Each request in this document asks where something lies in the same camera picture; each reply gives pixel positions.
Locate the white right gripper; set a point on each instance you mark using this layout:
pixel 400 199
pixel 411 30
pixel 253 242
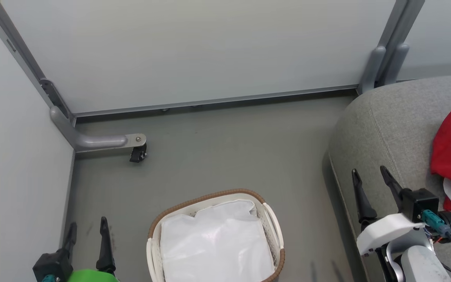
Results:
pixel 386 233

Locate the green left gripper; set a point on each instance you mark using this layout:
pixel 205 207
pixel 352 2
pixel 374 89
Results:
pixel 92 276

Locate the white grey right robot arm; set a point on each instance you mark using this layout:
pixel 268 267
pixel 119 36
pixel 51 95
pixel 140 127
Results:
pixel 421 264

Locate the grey fabric sofa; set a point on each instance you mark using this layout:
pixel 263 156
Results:
pixel 394 129

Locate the grey partition foot bar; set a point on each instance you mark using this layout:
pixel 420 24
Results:
pixel 92 141

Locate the black caster wheel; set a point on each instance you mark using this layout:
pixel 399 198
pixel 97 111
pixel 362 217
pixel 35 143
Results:
pixel 138 154

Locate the white laundry basket brown rim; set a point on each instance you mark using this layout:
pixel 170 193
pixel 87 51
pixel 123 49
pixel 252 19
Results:
pixel 276 243

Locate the grey partition foot stub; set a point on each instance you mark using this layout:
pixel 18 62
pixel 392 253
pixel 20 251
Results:
pixel 372 68
pixel 397 62

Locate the white basket liner cloth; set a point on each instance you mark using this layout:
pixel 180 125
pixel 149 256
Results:
pixel 217 243

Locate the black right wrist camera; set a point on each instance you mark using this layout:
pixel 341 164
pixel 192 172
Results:
pixel 419 201

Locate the teal left camera plug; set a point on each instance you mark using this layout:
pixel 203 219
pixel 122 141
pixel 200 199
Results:
pixel 48 278

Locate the teal camera plug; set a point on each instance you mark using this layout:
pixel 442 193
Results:
pixel 48 278
pixel 435 222

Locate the teal right camera plug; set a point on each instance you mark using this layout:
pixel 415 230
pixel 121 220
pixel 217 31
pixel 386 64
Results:
pixel 435 222

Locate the grey double partition post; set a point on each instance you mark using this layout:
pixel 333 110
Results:
pixel 395 27

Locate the grey partition bottom rail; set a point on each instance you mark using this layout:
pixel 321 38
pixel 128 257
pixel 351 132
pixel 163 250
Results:
pixel 210 101

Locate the grey partition corner post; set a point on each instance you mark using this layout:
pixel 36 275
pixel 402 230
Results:
pixel 22 51

